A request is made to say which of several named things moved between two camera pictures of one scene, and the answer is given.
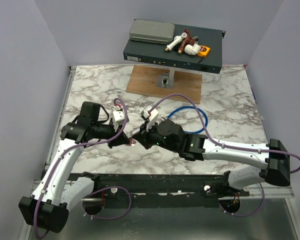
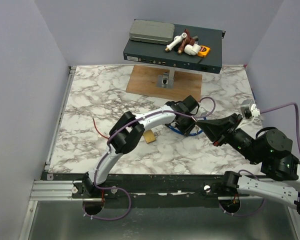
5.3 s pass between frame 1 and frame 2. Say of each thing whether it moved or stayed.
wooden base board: stayed
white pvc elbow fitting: stayed
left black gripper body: moved
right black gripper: moved
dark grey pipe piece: stayed
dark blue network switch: stayed
